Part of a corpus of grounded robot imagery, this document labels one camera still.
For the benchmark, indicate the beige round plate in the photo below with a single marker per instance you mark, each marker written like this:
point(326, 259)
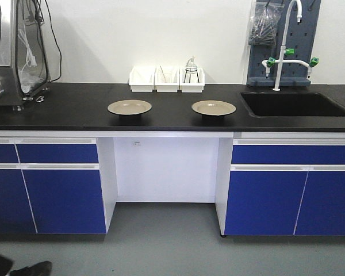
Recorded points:
point(129, 108)
point(213, 108)

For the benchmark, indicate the middle white storage bin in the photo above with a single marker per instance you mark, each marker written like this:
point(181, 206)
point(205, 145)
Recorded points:
point(172, 79)

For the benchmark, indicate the white storage bin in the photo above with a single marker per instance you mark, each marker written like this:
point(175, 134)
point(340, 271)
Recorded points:
point(192, 87)
point(142, 79)
point(172, 79)

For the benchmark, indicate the right white storage bin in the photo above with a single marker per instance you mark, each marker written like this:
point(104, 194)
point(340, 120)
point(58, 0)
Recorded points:
point(192, 87)

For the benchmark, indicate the left white storage bin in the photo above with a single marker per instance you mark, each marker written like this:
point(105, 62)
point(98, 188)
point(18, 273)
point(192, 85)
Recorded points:
point(142, 79)

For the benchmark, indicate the red glass stirring rod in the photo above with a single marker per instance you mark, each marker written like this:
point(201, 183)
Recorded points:
point(164, 77)

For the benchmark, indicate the glass flask with stopper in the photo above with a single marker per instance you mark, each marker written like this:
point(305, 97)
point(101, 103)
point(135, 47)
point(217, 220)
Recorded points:
point(191, 65)

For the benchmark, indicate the black lab sink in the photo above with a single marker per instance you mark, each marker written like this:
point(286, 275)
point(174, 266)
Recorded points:
point(292, 105)

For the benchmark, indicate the blue pegboard drying rack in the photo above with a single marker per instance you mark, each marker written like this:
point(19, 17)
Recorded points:
point(300, 37)

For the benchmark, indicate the blue right cabinet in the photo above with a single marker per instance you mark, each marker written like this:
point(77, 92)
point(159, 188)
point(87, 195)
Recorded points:
point(285, 188)

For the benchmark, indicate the blue cabinet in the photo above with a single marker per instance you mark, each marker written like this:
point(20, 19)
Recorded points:
point(50, 186)
point(285, 188)

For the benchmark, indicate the white gooseneck lab faucet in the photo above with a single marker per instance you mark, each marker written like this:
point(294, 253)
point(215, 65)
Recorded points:
point(288, 51)

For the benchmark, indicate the blue left cabinet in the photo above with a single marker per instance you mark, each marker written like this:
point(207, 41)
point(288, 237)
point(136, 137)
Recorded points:
point(50, 186)

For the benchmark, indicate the plastic bag of pegs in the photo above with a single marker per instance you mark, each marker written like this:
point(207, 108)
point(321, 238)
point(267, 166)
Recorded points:
point(264, 21)

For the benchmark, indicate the stainless steel lab appliance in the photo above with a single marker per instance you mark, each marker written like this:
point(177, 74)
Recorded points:
point(23, 64)

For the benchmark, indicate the black wire tripod stand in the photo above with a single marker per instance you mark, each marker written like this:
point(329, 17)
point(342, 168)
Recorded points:
point(191, 75)

